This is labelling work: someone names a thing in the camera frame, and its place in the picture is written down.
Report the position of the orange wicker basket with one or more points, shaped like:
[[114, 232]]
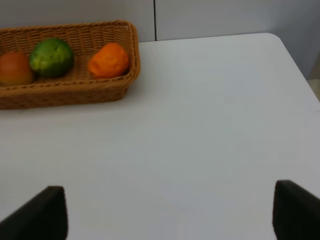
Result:
[[77, 86]]

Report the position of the green lime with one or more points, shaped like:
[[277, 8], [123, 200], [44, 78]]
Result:
[[51, 58]]

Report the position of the red yellow peach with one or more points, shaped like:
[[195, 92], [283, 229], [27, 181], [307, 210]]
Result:
[[15, 69]]

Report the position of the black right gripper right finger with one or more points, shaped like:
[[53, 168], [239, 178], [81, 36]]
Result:
[[295, 213]]

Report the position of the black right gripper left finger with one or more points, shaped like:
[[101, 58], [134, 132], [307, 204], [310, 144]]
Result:
[[44, 217]]

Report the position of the orange tangerine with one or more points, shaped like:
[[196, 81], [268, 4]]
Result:
[[110, 61]]

